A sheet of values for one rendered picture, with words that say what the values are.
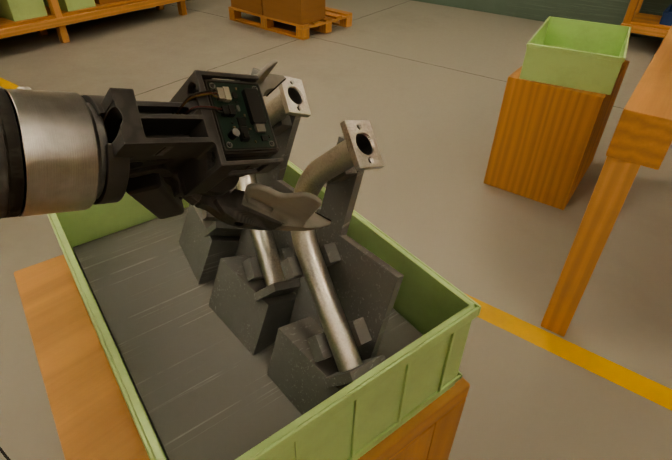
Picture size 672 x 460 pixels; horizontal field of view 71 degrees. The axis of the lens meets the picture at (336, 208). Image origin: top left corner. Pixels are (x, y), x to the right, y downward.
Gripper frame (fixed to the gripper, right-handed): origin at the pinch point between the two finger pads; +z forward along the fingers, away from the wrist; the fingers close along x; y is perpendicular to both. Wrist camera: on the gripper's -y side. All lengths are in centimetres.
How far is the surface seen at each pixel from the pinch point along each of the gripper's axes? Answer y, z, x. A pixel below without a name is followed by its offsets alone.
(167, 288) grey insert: -45.2, 2.7, -5.3
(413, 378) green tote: -10.6, 16.1, -27.5
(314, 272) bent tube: -11.7, 6.6, -11.0
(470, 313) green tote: -3.6, 22.7, -21.9
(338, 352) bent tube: -11.4, 6.2, -20.7
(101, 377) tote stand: -48, -9, -16
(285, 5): -279, 293, 273
